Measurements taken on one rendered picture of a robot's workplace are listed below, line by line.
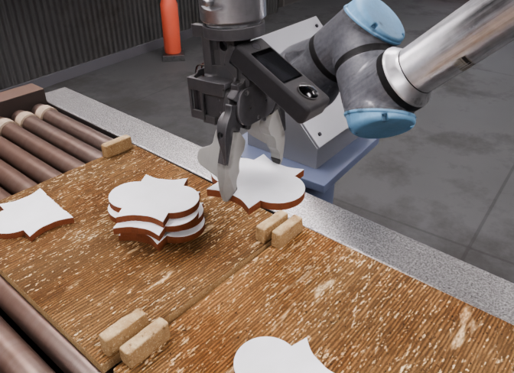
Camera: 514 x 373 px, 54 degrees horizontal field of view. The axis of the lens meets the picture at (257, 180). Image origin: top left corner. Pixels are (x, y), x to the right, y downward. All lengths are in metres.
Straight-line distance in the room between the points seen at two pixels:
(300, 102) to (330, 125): 0.55
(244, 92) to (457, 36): 0.37
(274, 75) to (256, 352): 0.31
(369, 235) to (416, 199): 1.83
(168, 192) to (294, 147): 0.39
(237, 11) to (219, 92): 0.09
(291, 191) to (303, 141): 0.43
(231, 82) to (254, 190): 0.14
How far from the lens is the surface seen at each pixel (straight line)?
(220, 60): 0.61
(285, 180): 0.65
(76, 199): 0.89
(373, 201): 2.57
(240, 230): 0.77
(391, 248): 0.80
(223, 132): 0.58
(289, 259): 0.72
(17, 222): 0.85
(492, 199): 2.78
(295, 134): 1.06
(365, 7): 0.96
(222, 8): 0.56
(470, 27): 0.82
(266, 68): 0.56
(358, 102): 0.89
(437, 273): 0.77
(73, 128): 1.20
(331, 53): 0.98
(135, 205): 0.75
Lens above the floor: 1.41
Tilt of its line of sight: 32 degrees down
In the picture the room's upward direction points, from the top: straight up
